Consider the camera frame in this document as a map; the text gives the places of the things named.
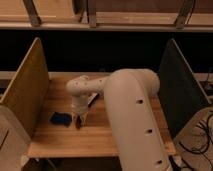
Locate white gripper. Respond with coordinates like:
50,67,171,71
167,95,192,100
71,95,88,126

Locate dark red pepper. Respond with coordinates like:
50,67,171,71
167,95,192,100
75,116,82,130

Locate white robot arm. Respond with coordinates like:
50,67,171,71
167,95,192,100
66,69,173,171

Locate blue sponge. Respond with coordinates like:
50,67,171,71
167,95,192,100
50,112,72,127

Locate black and white box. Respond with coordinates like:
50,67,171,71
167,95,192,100
88,93,99,107

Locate left wooden divider panel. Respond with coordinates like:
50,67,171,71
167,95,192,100
0,38,49,142

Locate black floor cables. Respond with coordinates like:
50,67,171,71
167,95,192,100
178,111,213,171

